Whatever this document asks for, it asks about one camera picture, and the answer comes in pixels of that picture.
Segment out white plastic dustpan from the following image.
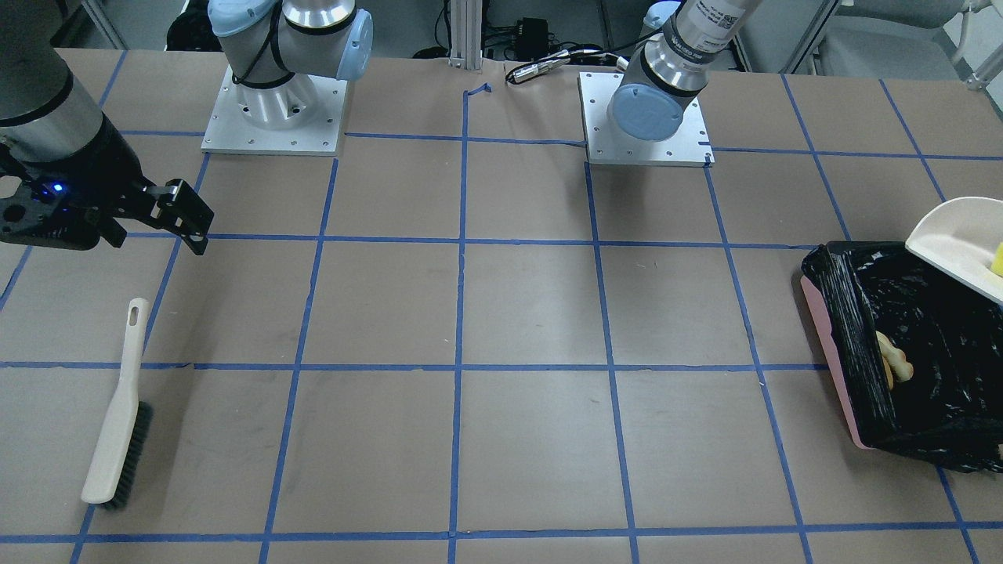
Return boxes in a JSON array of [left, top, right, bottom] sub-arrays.
[[905, 197, 1002, 305]]

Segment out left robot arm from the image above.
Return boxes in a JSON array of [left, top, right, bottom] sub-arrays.
[[607, 1, 760, 142]]

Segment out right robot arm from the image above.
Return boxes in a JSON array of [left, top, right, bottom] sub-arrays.
[[2, 1, 373, 255]]

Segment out bin with black bag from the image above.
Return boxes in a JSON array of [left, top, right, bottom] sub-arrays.
[[800, 240, 1002, 472]]

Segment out aluminium frame post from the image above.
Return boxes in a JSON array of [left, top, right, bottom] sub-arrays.
[[448, 0, 483, 74]]

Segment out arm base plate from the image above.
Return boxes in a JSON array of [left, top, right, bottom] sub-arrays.
[[579, 72, 715, 167], [201, 68, 350, 157]]

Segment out white brush black bristles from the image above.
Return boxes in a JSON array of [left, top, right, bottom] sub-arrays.
[[80, 298, 153, 511]]

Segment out black power box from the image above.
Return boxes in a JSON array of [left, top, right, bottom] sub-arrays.
[[512, 17, 549, 61]]

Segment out yellow green sponge piece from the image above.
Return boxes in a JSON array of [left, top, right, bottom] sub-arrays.
[[988, 243, 1003, 277]]

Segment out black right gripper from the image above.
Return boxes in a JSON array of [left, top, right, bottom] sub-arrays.
[[1, 125, 214, 255]]

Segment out curved croissant bread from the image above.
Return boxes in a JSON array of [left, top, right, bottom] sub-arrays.
[[875, 330, 916, 390]]

